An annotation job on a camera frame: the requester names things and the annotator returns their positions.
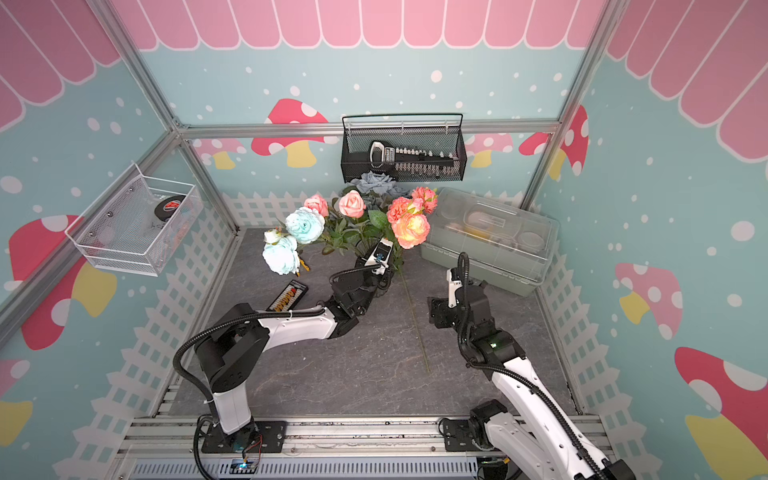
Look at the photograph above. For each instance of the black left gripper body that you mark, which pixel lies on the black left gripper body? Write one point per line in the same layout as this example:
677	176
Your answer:
372	281

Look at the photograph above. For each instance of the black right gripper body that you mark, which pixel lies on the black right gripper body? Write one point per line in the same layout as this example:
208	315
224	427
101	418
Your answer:
449	317

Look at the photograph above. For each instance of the pink rose stem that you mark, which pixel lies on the pink rose stem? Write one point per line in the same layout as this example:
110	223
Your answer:
343	218

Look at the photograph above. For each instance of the pink orange peony stem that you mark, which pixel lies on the pink orange peony stem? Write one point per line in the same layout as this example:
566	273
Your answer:
411	230

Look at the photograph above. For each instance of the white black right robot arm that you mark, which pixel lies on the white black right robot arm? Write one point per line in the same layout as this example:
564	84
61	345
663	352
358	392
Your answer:
540	438

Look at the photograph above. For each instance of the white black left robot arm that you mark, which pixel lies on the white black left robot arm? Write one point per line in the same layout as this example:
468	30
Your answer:
219	360

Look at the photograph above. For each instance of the black parallel charging board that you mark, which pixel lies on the black parallel charging board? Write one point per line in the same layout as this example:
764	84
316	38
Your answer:
289	297

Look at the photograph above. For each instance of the light blue flower stem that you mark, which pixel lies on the light blue flower stem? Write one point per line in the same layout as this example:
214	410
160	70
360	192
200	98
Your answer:
283	246

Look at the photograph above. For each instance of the green translucent storage box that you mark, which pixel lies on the green translucent storage box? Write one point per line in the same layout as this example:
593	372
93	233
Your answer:
509	248

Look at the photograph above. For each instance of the grey blue rose stem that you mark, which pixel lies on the grey blue rose stem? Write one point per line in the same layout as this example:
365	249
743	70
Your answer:
378	190

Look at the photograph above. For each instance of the coral pink flower stem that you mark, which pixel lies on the coral pink flower stem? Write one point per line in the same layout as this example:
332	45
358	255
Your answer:
421	201

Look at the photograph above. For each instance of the socket bit set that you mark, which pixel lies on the socket bit set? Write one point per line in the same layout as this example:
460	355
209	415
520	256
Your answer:
407	164

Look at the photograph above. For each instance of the black tape roll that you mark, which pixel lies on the black tape roll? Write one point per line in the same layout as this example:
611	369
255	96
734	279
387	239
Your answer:
166	207

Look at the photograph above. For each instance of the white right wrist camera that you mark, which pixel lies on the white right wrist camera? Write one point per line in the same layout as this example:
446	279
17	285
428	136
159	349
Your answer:
456	280

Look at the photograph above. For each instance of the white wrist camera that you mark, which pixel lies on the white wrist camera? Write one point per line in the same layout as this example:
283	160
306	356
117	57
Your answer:
456	280
381	252

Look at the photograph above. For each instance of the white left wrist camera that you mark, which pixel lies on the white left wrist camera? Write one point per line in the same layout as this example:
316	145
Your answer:
381	252

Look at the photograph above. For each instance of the black wire mesh basket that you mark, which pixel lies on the black wire mesh basket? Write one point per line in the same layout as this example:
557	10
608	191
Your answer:
409	148

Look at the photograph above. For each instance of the white wire mesh basket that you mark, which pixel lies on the white wire mesh basket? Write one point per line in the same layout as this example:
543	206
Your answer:
119	231

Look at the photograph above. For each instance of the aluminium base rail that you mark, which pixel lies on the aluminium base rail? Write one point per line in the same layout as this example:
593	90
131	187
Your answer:
312	448

